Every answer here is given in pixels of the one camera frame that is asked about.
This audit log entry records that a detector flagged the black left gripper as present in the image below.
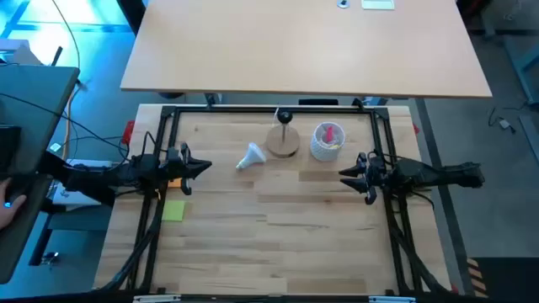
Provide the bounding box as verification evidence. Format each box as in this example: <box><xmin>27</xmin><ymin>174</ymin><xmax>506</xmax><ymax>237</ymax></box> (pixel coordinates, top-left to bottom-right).
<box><xmin>166</xmin><ymin>141</ymin><xmax>213</xmax><ymax>197</ymax></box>

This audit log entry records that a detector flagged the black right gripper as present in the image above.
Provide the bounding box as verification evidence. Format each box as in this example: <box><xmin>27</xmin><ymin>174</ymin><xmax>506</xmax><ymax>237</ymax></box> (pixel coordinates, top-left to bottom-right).
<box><xmin>338</xmin><ymin>151</ymin><xmax>387</xmax><ymax>206</ymax></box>

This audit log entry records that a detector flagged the white reflector lightbulb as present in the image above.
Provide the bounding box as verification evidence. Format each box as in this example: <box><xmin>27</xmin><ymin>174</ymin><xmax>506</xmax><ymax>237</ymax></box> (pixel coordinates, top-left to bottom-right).
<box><xmin>235</xmin><ymin>141</ymin><xmax>268</xmax><ymax>172</ymax></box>

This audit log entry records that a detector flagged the wooden base lamp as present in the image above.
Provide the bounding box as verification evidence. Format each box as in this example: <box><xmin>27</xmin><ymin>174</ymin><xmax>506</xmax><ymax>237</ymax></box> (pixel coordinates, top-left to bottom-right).
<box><xmin>265</xmin><ymin>110</ymin><xmax>302</xmax><ymax>159</ymax></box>

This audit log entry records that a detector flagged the white lattice cup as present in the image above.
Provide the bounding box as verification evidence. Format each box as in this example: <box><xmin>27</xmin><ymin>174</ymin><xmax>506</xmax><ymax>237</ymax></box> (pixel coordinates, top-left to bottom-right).
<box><xmin>309</xmin><ymin>121</ymin><xmax>347</xmax><ymax>162</ymax></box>

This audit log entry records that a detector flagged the green sticky note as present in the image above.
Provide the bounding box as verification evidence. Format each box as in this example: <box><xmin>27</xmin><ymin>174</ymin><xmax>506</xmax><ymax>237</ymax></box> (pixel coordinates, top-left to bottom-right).
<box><xmin>161</xmin><ymin>199</ymin><xmax>187</xmax><ymax>223</ymax></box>

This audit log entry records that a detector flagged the white printed box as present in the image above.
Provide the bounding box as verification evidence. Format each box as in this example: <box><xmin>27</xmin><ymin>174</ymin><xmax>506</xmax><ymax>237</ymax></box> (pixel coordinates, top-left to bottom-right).
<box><xmin>51</xmin><ymin>158</ymin><xmax>115</xmax><ymax>207</ymax></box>

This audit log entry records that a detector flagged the large light wood desk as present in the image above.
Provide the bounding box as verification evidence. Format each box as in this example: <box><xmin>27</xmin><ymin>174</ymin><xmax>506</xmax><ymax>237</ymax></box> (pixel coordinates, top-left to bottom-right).
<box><xmin>120</xmin><ymin>0</ymin><xmax>494</xmax><ymax>99</ymax></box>

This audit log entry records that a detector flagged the black desk leg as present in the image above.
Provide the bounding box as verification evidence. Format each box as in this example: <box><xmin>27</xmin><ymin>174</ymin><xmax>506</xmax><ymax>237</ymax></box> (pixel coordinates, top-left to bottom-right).
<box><xmin>116</xmin><ymin>0</ymin><xmax>150</xmax><ymax>36</ymax></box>

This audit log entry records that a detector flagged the white card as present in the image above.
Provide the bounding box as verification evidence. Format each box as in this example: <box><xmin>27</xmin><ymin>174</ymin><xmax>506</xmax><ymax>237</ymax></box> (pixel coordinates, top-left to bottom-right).
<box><xmin>360</xmin><ymin>0</ymin><xmax>396</xmax><ymax>11</ymax></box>

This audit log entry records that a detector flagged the grey desk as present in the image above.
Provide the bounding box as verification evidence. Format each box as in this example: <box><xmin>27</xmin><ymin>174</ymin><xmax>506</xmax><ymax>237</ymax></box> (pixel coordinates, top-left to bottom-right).
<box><xmin>0</xmin><ymin>65</ymin><xmax>82</xmax><ymax>285</ymax></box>

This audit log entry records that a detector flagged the black floor mat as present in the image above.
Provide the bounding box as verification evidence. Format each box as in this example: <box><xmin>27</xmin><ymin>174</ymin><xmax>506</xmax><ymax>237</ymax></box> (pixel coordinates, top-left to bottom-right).
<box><xmin>470</xmin><ymin>256</ymin><xmax>539</xmax><ymax>303</ymax></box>

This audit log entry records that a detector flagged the black keyboard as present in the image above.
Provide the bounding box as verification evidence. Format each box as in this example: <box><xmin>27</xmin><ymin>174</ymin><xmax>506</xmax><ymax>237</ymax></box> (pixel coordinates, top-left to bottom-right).
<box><xmin>0</xmin><ymin>124</ymin><xmax>23</xmax><ymax>173</ymax></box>

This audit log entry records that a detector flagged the black computer mouse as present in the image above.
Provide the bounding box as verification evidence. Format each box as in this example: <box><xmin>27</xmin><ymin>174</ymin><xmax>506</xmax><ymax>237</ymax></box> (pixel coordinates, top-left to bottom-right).
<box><xmin>2</xmin><ymin>188</ymin><xmax>27</xmax><ymax>210</ymax></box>

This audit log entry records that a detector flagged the person's hand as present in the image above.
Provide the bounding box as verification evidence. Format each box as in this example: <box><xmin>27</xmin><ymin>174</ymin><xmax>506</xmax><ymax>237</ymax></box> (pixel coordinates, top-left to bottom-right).
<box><xmin>0</xmin><ymin>178</ymin><xmax>28</xmax><ymax>231</ymax></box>

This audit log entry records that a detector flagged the blue grey metal rack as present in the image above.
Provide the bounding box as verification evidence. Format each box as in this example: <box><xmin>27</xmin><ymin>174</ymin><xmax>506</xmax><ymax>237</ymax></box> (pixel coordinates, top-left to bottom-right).
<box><xmin>502</xmin><ymin>35</ymin><xmax>539</xmax><ymax>107</ymax></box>

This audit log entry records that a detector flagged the cardboard box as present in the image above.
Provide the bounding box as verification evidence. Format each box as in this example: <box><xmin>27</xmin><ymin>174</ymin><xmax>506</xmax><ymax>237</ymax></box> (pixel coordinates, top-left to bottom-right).
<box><xmin>0</xmin><ymin>38</ymin><xmax>44</xmax><ymax>66</ymax></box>

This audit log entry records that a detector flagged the black aluminium table frame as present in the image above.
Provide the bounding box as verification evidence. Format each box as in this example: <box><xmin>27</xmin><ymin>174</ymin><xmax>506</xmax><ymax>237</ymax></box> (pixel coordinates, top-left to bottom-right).
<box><xmin>99</xmin><ymin>104</ymin><xmax>456</xmax><ymax>296</ymax></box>

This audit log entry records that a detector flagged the power adapter with cable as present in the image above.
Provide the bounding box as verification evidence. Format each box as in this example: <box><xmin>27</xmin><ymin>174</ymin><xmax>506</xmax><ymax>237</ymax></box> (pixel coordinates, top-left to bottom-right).
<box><xmin>487</xmin><ymin>100</ymin><xmax>539</xmax><ymax>135</ymax></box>

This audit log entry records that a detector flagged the small metal bracket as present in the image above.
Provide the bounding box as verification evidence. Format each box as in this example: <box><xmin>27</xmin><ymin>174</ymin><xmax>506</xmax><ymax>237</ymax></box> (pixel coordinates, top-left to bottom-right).
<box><xmin>40</xmin><ymin>251</ymin><xmax>61</xmax><ymax>267</ymax></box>

